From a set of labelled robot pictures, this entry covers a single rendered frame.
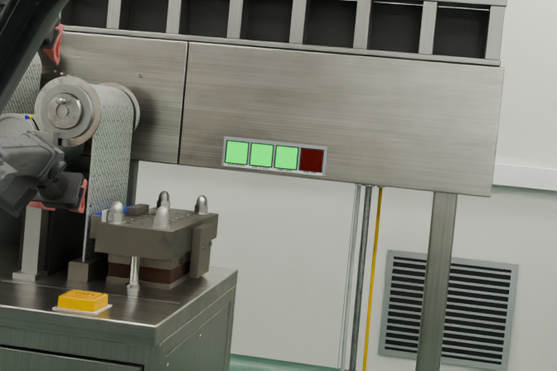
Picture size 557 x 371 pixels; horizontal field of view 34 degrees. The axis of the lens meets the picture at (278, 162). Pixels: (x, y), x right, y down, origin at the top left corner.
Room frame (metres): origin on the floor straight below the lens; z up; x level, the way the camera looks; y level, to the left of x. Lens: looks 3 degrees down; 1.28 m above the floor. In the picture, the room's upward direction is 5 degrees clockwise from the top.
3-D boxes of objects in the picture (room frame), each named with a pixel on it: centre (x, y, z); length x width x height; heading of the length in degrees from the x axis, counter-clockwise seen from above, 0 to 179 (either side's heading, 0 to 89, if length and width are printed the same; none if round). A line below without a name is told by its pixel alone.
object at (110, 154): (2.01, 0.37, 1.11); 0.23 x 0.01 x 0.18; 170
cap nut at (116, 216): (1.87, 0.32, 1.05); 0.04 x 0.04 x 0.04
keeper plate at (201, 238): (2.03, 0.15, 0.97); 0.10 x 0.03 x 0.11; 170
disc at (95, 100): (1.91, 0.45, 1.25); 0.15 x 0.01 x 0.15; 80
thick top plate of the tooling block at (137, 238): (2.03, 0.25, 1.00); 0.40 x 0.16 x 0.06; 170
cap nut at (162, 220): (1.87, 0.23, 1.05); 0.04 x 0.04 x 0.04
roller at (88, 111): (2.02, 0.43, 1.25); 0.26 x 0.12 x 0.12; 170
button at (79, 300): (1.65, 0.33, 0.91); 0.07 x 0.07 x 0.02; 80
